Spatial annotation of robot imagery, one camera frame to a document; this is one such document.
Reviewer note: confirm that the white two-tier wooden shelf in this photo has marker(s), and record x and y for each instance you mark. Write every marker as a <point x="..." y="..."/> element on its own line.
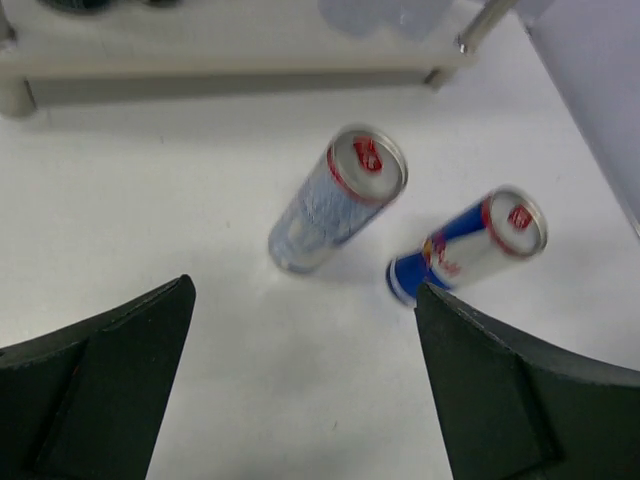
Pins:
<point x="83" y="51"/>

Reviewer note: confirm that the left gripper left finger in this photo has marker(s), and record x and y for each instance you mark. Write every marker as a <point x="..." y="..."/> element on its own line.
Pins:
<point x="87" y="401"/>

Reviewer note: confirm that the blue silver can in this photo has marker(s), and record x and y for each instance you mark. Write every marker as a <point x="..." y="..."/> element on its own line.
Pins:
<point x="502" y="229"/>
<point x="361" y="172"/>

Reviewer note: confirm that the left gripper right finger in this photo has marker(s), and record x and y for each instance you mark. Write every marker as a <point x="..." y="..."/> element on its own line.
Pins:
<point x="513" y="406"/>

